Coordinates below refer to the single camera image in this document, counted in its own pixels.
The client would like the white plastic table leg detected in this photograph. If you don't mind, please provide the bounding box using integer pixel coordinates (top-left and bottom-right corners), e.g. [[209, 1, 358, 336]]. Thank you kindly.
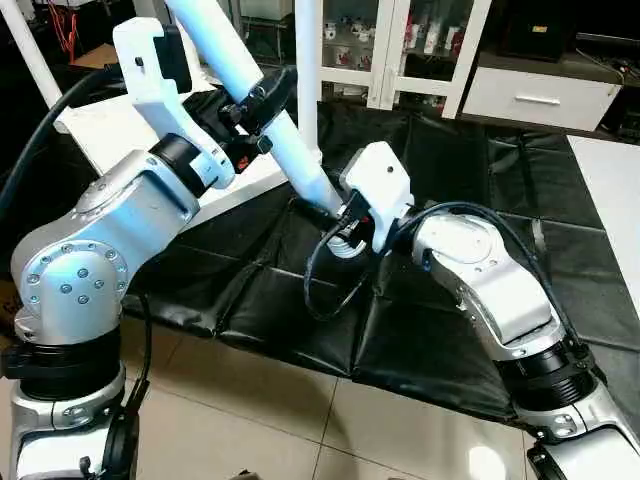
[[164, 0, 373, 263], [0, 0, 53, 107], [292, 0, 324, 163]]

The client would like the white plastic table top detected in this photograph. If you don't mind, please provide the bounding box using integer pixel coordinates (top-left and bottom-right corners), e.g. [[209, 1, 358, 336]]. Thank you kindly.
[[54, 60, 303, 233]]

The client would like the black work mat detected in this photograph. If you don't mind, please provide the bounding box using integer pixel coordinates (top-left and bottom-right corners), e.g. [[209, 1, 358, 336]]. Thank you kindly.
[[0, 85, 640, 426]]

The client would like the white glass-door cabinet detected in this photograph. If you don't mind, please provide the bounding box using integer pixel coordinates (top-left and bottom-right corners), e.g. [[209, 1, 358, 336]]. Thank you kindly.
[[320, 0, 494, 120]]

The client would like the white drawer unit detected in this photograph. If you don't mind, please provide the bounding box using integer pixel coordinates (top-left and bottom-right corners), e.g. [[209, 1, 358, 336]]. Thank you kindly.
[[461, 66, 622, 132]]

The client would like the white flat board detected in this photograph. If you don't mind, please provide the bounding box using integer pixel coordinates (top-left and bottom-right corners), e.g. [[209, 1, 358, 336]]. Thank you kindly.
[[568, 135, 640, 293]]

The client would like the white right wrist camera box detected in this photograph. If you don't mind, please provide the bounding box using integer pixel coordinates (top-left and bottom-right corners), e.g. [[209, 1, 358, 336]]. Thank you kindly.
[[337, 140, 416, 254]]

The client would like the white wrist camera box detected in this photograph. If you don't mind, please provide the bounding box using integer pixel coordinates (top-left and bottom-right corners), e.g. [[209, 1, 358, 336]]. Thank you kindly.
[[337, 140, 416, 254], [111, 17, 237, 193]]

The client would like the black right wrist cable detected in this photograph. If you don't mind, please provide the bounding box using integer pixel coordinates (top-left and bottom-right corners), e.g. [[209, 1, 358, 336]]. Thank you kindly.
[[302, 200, 561, 323]]

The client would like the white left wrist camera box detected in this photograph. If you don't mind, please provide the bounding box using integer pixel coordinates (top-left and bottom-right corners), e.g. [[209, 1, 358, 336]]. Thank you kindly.
[[111, 17, 237, 193]]

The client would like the red cable bundle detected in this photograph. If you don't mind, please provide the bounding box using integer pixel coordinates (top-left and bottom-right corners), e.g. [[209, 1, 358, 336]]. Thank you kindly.
[[46, 0, 81, 51]]

